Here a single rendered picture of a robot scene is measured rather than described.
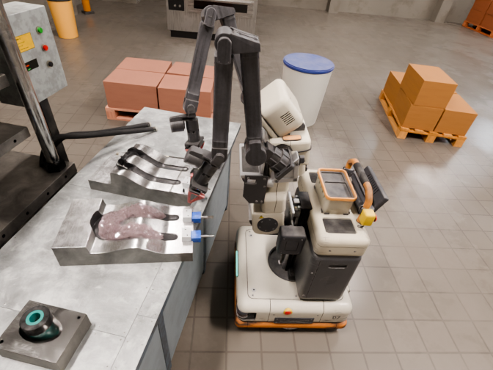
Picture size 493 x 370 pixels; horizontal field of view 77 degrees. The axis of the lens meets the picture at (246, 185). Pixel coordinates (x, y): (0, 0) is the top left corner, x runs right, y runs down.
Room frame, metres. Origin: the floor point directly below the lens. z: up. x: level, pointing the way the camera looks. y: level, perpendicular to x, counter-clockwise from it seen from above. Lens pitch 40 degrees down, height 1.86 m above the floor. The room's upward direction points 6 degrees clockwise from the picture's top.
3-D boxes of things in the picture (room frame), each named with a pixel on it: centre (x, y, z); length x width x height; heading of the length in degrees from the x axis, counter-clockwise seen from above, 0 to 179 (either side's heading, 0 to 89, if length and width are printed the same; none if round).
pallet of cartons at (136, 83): (3.52, 1.07, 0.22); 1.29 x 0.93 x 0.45; 97
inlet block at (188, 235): (0.84, 0.17, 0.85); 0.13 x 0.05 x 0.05; 100
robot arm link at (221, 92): (0.94, 0.11, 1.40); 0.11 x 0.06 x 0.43; 6
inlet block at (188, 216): (0.95, 0.19, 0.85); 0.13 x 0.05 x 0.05; 100
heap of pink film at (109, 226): (0.84, 0.45, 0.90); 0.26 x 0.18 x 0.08; 100
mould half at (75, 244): (0.84, 0.45, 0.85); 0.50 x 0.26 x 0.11; 100
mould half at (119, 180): (1.20, 0.49, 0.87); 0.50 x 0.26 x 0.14; 83
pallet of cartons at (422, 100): (4.00, -2.19, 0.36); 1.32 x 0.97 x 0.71; 7
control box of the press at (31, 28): (1.50, 1.16, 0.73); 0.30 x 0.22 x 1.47; 173
